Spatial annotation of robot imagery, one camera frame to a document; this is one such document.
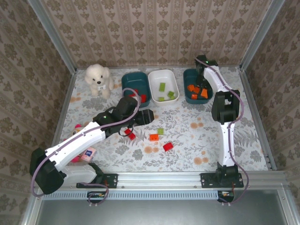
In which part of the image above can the pink doll plush toy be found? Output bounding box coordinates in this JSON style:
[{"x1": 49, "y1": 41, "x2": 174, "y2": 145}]
[{"x1": 62, "y1": 123, "x2": 92, "y2": 164}]

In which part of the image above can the wide aluminium extrusion beam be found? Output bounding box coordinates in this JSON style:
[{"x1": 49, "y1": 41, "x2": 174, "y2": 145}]
[{"x1": 35, "y1": 170, "x2": 288, "y2": 189}]

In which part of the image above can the pink tissue pack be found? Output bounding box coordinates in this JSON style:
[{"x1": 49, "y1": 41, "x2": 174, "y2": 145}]
[{"x1": 81, "y1": 147, "x2": 98, "y2": 162}]

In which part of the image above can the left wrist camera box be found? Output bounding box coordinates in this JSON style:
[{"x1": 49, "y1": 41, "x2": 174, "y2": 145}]
[{"x1": 137, "y1": 109, "x2": 155, "y2": 125}]

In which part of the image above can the white dog plush toy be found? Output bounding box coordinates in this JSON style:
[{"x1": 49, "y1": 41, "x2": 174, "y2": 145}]
[{"x1": 84, "y1": 63, "x2": 115, "y2": 98}]

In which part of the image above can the thin aluminium frame rail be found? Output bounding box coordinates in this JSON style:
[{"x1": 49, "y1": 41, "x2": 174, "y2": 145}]
[{"x1": 76, "y1": 66, "x2": 241, "y2": 70}]

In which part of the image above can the aluminium frame post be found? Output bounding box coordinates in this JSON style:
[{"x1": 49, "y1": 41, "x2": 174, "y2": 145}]
[
  {"x1": 27, "y1": 0, "x2": 77, "y2": 74},
  {"x1": 239, "y1": 0, "x2": 286, "y2": 71}
]

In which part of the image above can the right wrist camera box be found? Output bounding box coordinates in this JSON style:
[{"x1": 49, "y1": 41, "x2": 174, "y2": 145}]
[{"x1": 195, "y1": 54, "x2": 208, "y2": 69}]

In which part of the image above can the wiring connector cluster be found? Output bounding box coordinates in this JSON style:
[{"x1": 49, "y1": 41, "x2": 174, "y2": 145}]
[
  {"x1": 88, "y1": 191, "x2": 106, "y2": 200},
  {"x1": 217, "y1": 191, "x2": 235, "y2": 203}
]

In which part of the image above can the slotted cable duct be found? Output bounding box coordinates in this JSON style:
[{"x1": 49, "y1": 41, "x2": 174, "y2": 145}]
[{"x1": 43, "y1": 191, "x2": 220, "y2": 200}]

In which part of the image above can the dark green plastic bin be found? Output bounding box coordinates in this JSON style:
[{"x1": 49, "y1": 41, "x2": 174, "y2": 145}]
[
  {"x1": 183, "y1": 68, "x2": 214, "y2": 105},
  {"x1": 121, "y1": 71, "x2": 152, "y2": 109}
]

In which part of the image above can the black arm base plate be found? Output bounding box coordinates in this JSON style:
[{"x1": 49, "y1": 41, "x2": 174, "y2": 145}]
[
  {"x1": 76, "y1": 173, "x2": 118, "y2": 189},
  {"x1": 200, "y1": 172, "x2": 243, "y2": 188}
]

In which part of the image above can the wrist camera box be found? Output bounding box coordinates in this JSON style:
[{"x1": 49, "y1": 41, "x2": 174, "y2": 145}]
[
  {"x1": 137, "y1": 109, "x2": 155, "y2": 125},
  {"x1": 195, "y1": 54, "x2": 208, "y2": 69}
]

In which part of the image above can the white plastic bin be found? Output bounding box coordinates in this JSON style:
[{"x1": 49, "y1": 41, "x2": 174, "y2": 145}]
[{"x1": 148, "y1": 69, "x2": 180, "y2": 106}]

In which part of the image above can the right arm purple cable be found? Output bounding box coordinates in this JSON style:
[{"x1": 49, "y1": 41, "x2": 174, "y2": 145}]
[{"x1": 194, "y1": 56, "x2": 249, "y2": 207}]

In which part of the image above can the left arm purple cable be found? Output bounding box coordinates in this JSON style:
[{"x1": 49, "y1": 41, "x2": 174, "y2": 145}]
[{"x1": 30, "y1": 88, "x2": 141, "y2": 207}]

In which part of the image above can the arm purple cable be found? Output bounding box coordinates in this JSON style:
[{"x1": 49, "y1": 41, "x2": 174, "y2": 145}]
[
  {"x1": 194, "y1": 56, "x2": 249, "y2": 207},
  {"x1": 30, "y1": 88, "x2": 141, "y2": 207}
]

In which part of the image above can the grey metal panel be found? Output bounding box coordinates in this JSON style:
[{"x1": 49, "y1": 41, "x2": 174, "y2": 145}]
[{"x1": 35, "y1": 189, "x2": 290, "y2": 225}]

